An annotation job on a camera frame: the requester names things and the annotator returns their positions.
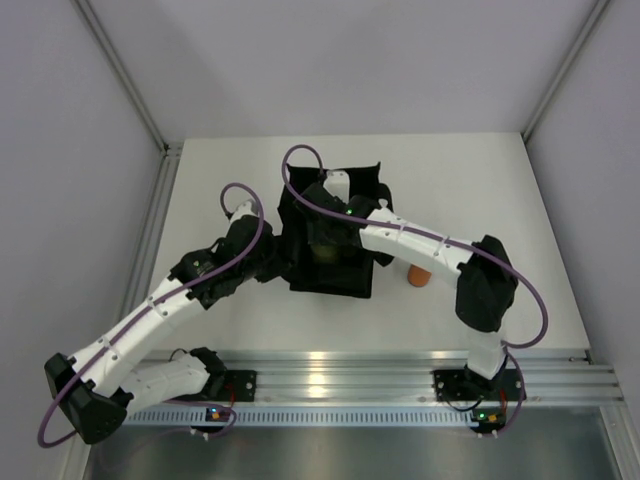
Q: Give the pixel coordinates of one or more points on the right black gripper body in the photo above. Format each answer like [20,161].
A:
[317,235]

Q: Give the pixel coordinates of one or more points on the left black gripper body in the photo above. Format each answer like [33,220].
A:
[268,266]

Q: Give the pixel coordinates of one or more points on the black canvas bag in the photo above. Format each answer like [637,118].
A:
[351,273]

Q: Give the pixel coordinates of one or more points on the yellow liquid bottle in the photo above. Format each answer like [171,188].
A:
[325,254]

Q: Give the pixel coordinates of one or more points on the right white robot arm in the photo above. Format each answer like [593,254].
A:
[479,272]

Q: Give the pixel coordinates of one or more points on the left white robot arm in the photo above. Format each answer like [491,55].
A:
[101,385]

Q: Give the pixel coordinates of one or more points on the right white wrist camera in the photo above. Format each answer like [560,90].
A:
[337,183]

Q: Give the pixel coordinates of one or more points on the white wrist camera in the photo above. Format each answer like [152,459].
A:
[249,207]
[337,183]

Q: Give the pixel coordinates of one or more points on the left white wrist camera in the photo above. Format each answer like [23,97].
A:
[249,207]

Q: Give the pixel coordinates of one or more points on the white slotted cable duct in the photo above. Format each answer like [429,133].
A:
[252,416]

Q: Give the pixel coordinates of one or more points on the aluminium mounting rail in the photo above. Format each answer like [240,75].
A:
[565,378]

